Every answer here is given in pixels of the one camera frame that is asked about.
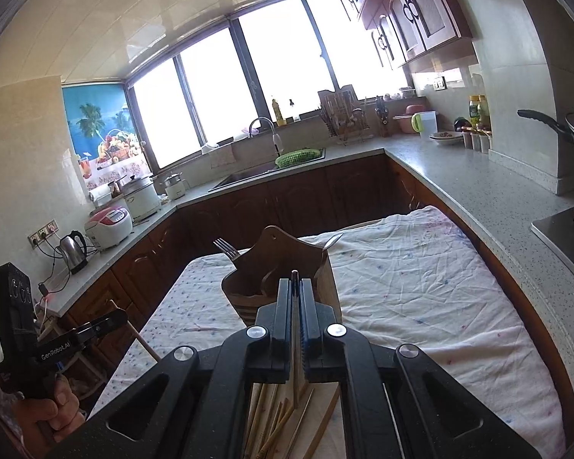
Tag wooden chopstick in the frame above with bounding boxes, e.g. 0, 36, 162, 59
243, 383, 280, 458

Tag chrome kitchen faucet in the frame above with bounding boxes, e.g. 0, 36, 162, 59
248, 116, 284, 155

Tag left human hand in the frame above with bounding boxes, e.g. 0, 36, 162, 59
13, 376, 86, 458

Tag floral white tablecloth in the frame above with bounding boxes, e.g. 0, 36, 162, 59
98, 207, 566, 458

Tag black electric kettle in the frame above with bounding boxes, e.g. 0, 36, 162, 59
58, 230, 88, 275

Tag wooden utensil holder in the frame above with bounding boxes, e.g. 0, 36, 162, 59
222, 225, 342, 326

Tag metal fork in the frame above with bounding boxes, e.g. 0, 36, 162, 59
213, 238, 240, 262

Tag white red rice cooker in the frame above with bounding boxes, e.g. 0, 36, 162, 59
85, 206, 134, 250

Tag large white rice cooker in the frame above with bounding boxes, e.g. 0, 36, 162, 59
122, 175, 161, 223

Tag lower wooden cabinets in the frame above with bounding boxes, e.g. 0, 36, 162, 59
55, 155, 574, 441

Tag wooden cabinets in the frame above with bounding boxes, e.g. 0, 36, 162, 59
55, 155, 574, 441
341, 0, 475, 73

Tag small white steamer pot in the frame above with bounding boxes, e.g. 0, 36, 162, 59
163, 173, 189, 201

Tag tropical fruit poster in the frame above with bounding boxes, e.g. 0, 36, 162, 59
62, 83, 151, 193

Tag green sink basket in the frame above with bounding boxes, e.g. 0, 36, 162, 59
274, 148, 322, 169

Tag white jug green lid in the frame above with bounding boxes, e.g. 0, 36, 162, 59
411, 111, 439, 140

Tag pink basin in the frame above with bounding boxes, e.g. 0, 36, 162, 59
393, 104, 427, 134

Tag dish drying rack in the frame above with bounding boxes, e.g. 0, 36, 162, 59
318, 85, 372, 144

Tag yellow detergent bottle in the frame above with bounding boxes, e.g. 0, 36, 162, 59
271, 98, 287, 127

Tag yellow oil bottle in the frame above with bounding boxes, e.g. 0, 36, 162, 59
469, 94, 480, 129

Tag upper wooden cabinets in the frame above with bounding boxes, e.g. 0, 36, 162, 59
341, 0, 475, 73

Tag wall power socket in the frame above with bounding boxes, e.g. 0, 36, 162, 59
28, 220, 59, 247

